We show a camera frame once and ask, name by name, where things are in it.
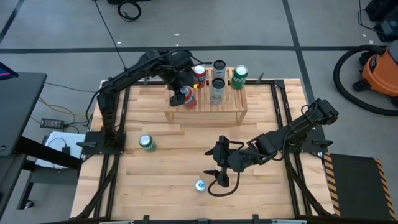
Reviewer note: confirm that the black mat with hazard stripes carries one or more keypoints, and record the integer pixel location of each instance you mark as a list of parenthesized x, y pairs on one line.
[(357, 186)]

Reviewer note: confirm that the blue silver Red Bull can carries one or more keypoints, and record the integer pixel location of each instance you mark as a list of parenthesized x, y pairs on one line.
[(200, 185)]

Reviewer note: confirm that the black desk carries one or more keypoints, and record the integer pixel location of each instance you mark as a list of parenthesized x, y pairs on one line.
[(18, 109)]

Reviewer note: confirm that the orange shop vacuum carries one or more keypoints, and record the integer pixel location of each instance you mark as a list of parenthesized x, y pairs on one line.
[(381, 74), (336, 74)]

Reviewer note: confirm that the black equipment case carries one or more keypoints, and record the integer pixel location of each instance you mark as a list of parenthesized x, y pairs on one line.
[(387, 28)]

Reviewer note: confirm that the wooden slatted shelf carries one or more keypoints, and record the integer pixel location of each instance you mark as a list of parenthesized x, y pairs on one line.
[(230, 105)]

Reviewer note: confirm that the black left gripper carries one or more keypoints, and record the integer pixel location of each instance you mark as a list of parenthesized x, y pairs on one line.
[(180, 77)]

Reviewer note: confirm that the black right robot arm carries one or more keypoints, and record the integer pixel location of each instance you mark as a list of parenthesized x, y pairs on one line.
[(298, 127)]

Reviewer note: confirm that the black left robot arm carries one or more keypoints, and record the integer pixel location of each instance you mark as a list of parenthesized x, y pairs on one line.
[(107, 102)]

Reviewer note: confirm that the orange Fanta can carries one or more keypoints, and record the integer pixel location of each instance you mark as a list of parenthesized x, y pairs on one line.
[(199, 73), (189, 101)]

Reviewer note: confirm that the black aluminium table frame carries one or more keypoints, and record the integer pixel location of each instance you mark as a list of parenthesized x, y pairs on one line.
[(267, 83)]

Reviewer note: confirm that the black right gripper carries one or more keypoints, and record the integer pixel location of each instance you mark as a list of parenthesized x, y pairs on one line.
[(231, 158)]

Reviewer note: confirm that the white paper sheet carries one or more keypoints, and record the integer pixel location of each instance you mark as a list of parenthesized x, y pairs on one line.
[(59, 140)]

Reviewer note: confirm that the dark screen device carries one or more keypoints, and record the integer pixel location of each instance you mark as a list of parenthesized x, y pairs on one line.
[(6, 73)]

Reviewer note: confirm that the green Sprite can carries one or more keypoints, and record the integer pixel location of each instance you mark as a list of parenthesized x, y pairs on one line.
[(146, 142), (238, 77)]

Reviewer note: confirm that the white Celsius can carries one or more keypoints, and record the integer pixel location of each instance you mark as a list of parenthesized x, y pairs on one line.
[(219, 67), (217, 93)]

